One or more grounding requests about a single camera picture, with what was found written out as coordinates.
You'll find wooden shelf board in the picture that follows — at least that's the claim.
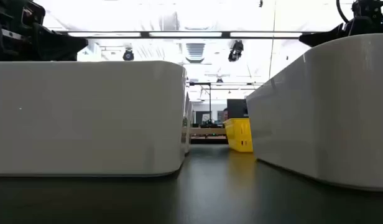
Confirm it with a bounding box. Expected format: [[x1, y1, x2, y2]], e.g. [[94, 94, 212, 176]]
[[190, 126, 227, 136]]

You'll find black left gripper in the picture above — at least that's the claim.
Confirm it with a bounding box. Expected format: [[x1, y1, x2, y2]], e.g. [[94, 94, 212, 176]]
[[0, 0, 88, 62]]

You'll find white plastic basket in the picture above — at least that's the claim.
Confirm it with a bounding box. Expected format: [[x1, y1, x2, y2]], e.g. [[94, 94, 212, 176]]
[[245, 32, 383, 192], [0, 60, 194, 178]]

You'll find black pole stand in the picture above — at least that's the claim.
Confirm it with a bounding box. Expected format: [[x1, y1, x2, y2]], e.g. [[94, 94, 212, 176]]
[[188, 82, 213, 125]]

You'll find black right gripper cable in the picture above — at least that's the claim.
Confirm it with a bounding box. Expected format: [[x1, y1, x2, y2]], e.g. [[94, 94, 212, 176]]
[[335, 0, 349, 24]]

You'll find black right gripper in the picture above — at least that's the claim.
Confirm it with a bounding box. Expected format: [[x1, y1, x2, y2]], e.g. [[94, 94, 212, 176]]
[[298, 0, 383, 48]]

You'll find black aluminium rig frame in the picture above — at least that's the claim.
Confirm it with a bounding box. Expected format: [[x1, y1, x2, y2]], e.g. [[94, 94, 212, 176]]
[[56, 30, 318, 40]]

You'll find ceiling air vent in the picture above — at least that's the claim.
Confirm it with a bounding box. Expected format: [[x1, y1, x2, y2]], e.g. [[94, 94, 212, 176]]
[[185, 42, 206, 63]]

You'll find black computer monitor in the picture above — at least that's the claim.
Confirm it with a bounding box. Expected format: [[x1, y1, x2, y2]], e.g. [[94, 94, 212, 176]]
[[226, 98, 249, 119]]

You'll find black camera on mount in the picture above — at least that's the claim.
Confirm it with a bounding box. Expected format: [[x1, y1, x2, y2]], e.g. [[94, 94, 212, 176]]
[[228, 39, 244, 63]]

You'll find small round black camera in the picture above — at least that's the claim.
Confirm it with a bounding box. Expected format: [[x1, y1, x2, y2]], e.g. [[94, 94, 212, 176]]
[[122, 48, 135, 62]]

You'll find white LED light strip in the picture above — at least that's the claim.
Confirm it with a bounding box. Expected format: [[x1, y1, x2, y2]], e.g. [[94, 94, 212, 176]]
[[68, 32, 142, 38], [149, 31, 223, 38], [229, 31, 303, 38]]

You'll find yellow plastic mesh basket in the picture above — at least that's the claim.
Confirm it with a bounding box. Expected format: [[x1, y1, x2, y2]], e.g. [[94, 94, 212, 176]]
[[223, 117, 255, 153]]

